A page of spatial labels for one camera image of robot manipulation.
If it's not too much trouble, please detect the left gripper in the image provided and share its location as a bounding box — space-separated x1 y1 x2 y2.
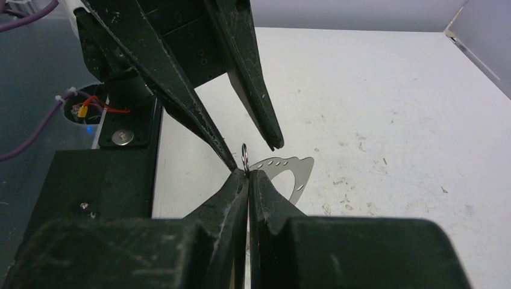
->
74 1 284 171

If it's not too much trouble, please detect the small metal split ring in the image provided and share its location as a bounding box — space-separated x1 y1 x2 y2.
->
240 143 251 176

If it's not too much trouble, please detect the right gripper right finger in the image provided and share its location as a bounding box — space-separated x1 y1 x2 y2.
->
248 170 471 288

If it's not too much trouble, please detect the large metal key ring plate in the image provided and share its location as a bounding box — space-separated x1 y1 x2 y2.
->
249 157 315 205

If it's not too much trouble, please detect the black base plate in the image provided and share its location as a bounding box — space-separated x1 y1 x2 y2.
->
20 72 162 247

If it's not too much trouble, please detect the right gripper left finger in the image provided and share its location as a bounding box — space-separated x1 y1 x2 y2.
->
4 169 248 288

